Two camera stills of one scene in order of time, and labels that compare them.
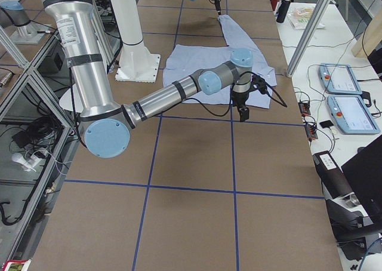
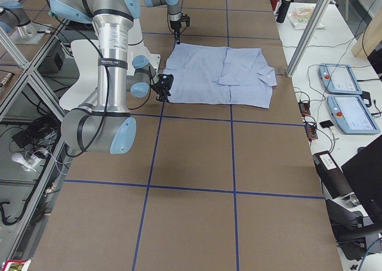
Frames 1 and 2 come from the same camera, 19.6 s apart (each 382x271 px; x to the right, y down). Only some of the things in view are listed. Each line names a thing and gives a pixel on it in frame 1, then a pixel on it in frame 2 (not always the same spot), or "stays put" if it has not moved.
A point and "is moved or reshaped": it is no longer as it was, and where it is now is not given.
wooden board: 370,39 stays put
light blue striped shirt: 182,62 is moved or reshaped
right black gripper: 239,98 -> 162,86
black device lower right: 350,233 stays put
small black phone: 326,123 stays put
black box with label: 332,177 stays put
